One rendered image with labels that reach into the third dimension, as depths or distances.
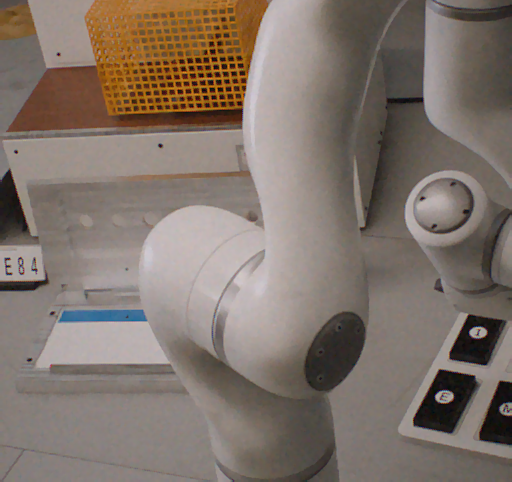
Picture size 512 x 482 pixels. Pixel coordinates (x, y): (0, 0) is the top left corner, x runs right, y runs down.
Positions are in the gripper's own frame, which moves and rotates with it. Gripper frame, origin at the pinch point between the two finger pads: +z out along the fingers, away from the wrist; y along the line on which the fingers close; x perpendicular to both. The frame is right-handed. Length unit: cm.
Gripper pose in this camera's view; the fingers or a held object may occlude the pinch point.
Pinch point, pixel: (508, 311)
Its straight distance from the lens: 159.1
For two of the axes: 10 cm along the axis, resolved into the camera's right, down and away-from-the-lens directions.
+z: 3.6, 3.8, 8.5
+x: 2.8, -9.1, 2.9
